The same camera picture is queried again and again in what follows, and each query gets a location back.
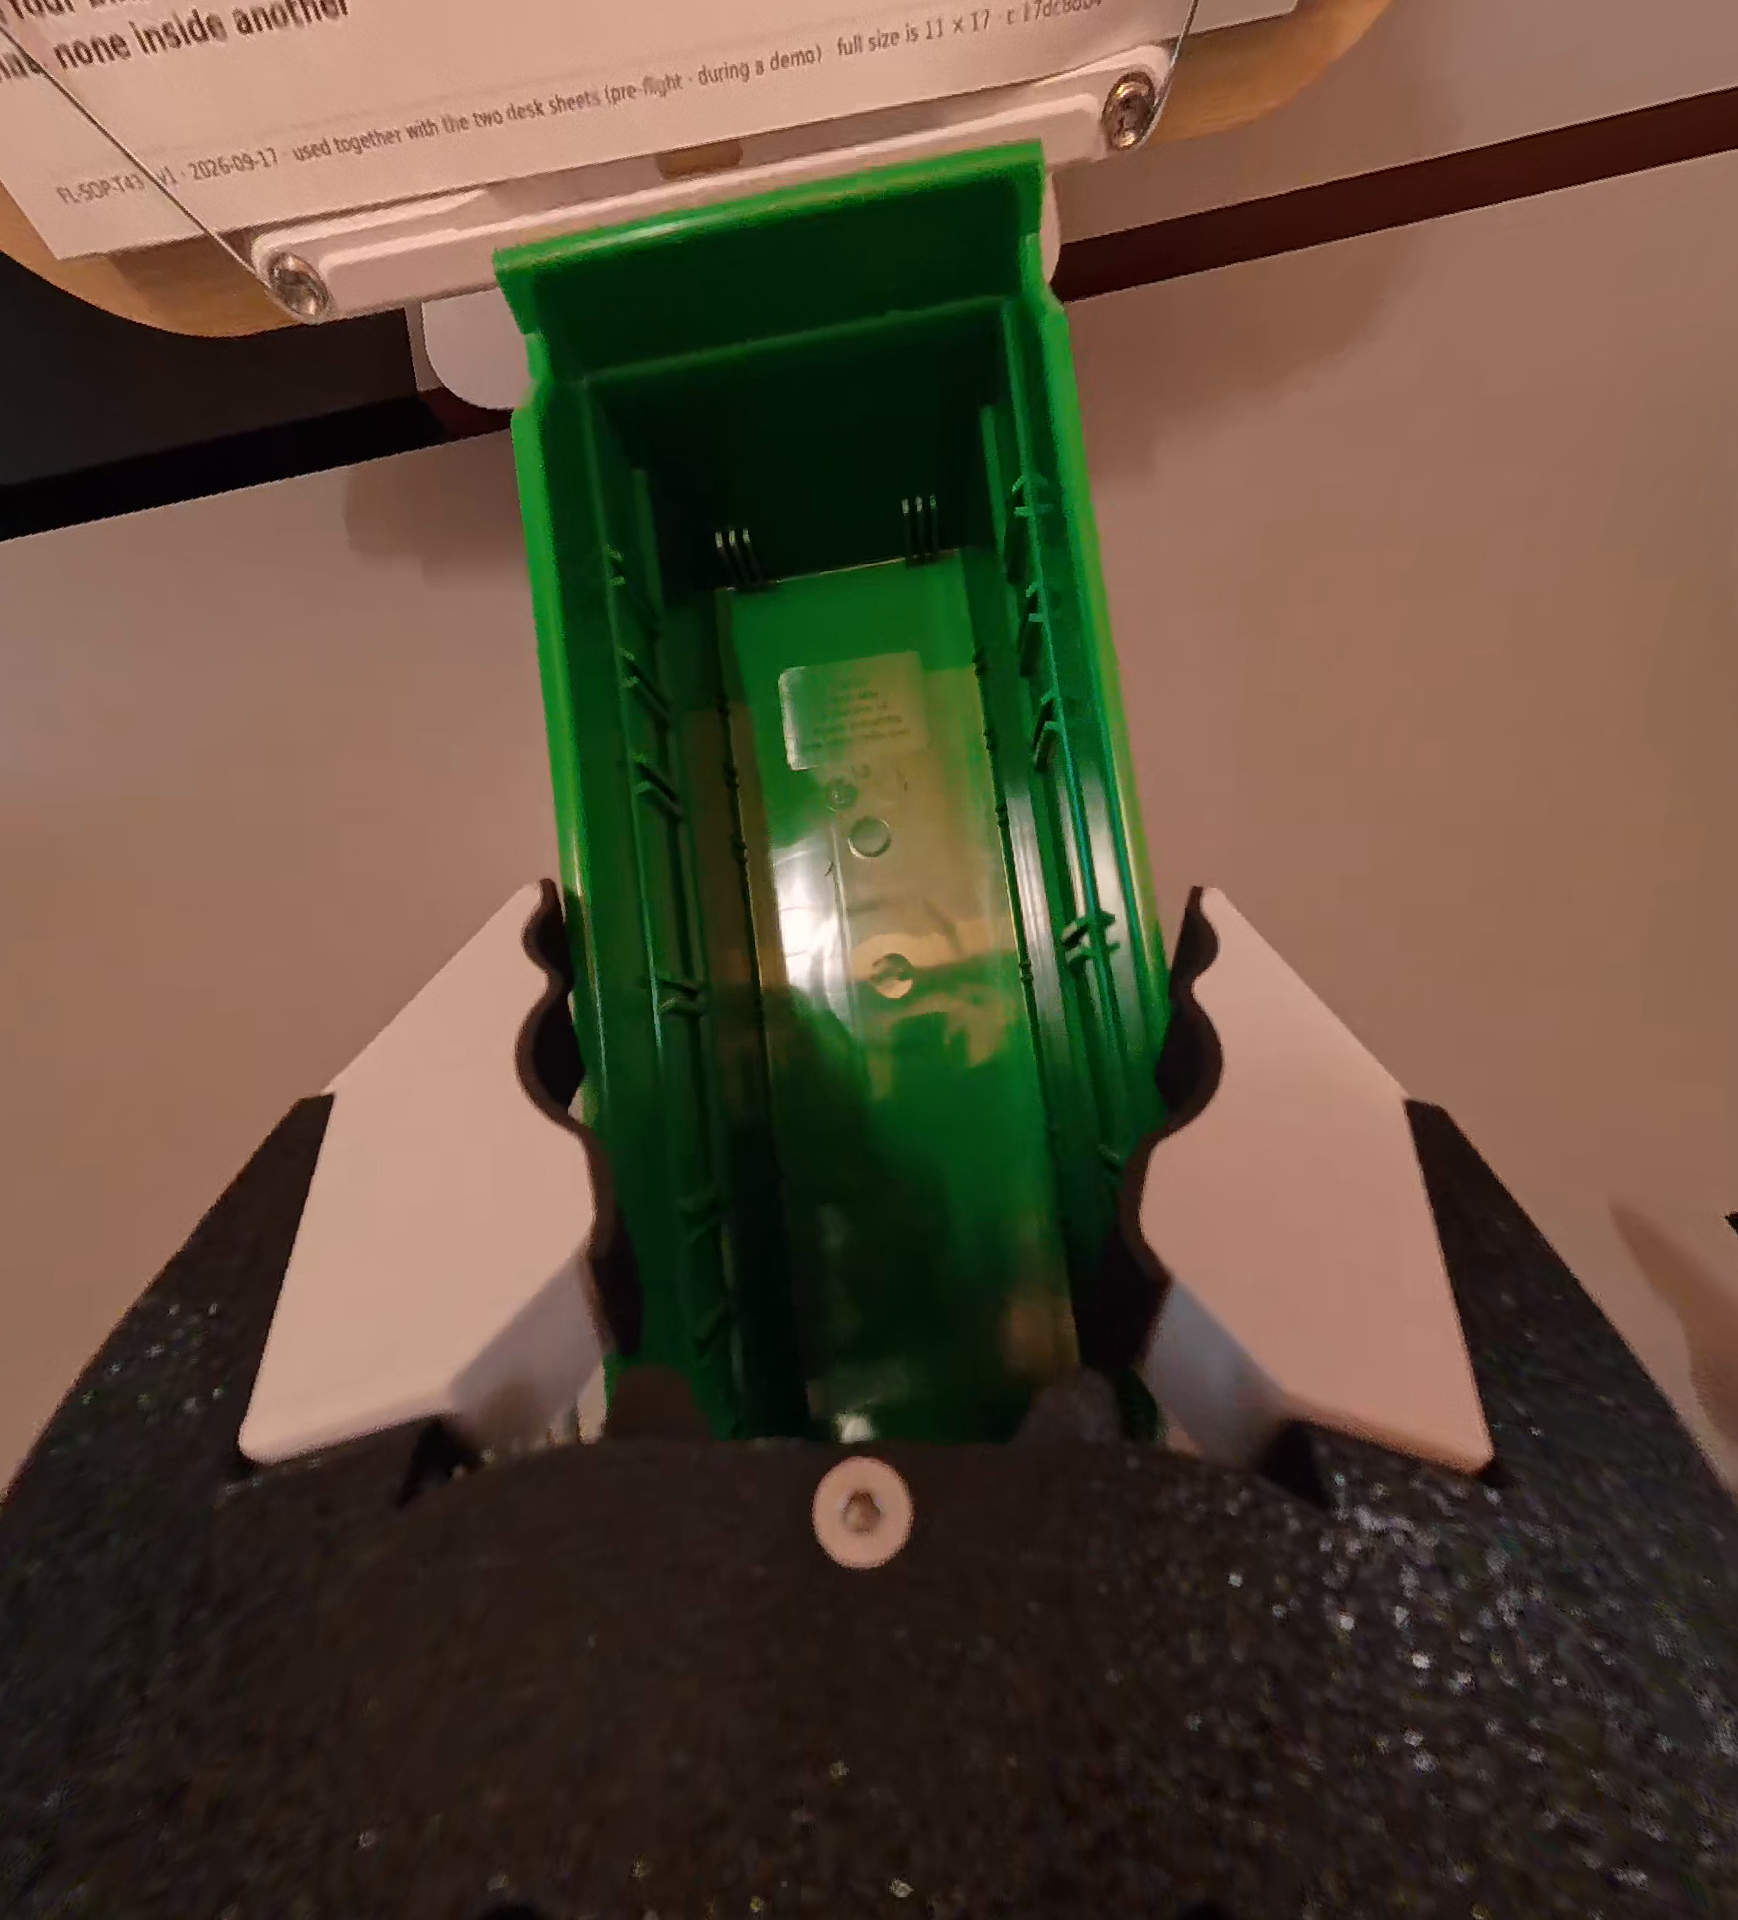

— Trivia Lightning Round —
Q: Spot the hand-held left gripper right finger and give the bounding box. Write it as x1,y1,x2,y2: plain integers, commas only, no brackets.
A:
1102,884,1500,1480

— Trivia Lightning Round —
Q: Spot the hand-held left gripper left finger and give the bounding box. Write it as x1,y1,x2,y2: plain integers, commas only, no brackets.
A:
236,878,647,1469

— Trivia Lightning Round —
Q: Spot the green plastic bin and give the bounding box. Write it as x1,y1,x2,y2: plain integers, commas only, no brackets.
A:
491,139,1173,1446

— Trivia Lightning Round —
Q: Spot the grey desk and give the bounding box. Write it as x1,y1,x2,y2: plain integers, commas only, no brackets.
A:
0,29,1738,1668

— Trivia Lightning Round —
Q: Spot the instruction sheet on wooden board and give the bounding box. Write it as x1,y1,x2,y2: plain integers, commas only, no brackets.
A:
0,0,1399,344

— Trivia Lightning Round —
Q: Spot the printed instruction sheet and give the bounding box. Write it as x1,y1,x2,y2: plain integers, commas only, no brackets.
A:
0,0,1298,266

